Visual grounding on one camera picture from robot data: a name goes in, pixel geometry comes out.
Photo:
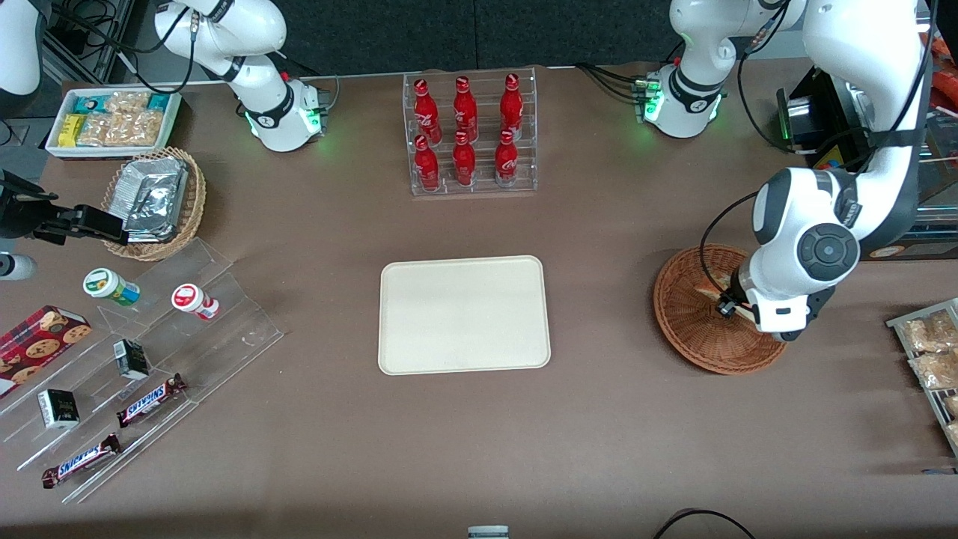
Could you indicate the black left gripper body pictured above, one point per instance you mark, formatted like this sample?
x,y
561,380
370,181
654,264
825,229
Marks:
x,y
739,285

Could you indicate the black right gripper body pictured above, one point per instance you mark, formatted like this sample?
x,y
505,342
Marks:
x,y
16,218

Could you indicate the triangle sandwich with tomato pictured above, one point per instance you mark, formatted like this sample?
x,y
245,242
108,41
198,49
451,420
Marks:
x,y
709,285

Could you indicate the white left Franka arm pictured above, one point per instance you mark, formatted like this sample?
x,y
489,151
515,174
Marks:
x,y
861,45

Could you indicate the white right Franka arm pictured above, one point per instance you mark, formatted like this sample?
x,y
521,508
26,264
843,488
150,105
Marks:
x,y
262,112

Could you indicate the large brown wicker basket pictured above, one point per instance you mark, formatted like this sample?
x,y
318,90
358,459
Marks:
x,y
688,337

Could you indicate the small tan wicker basket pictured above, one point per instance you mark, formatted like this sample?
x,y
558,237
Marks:
x,y
191,202

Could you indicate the cream plastic tray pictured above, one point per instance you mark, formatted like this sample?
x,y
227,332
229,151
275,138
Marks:
x,y
464,314

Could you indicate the white cylinder object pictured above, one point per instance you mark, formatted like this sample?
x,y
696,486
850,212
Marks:
x,y
15,267

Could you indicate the silver foil packet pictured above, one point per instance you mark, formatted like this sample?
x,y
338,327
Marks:
x,y
153,176
150,217

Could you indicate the green and white jar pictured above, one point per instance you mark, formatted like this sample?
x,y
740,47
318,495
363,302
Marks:
x,y
111,287

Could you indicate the white rectangular snack bin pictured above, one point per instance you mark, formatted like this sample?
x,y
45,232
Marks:
x,y
56,146

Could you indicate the clear bag of nuts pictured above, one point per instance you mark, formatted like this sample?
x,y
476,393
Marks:
x,y
138,129
93,131
127,102

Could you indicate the yellow snack packet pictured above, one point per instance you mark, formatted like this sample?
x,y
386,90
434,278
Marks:
x,y
71,129

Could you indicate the teal snack packet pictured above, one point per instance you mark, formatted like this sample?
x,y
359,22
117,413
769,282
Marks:
x,y
159,101
88,103

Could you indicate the red and white jar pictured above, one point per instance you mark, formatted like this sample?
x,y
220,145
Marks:
x,y
194,301

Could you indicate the red plaid cookie box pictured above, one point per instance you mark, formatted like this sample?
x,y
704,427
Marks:
x,y
37,344

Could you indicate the small black carton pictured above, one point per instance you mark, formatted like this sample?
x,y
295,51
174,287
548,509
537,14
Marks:
x,y
131,359
58,409

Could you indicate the grey snack rack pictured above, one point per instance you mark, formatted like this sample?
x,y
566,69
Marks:
x,y
898,323

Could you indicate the clear acrylic stepped display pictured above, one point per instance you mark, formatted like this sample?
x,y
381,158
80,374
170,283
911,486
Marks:
x,y
224,337

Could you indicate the Snickers chocolate bar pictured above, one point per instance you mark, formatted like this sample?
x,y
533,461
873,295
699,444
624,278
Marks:
x,y
81,460
152,400

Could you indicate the black food warmer yellow panel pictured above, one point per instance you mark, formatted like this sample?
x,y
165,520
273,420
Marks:
x,y
827,112

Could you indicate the clear bag of rice snacks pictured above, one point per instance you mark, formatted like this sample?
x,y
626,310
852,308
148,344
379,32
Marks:
x,y
928,334
953,405
954,432
935,370

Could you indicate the steel warmer pan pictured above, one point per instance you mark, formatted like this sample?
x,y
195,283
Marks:
x,y
861,105

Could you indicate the red cola bottle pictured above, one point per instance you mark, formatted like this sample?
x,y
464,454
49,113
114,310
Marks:
x,y
426,165
426,112
463,160
465,108
507,159
511,105

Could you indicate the clear acrylic bottle rack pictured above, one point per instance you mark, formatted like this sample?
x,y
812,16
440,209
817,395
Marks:
x,y
471,187

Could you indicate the red skewered food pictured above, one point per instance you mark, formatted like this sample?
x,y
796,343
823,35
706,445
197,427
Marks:
x,y
947,82

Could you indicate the small grey object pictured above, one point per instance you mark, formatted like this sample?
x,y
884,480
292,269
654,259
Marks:
x,y
488,532

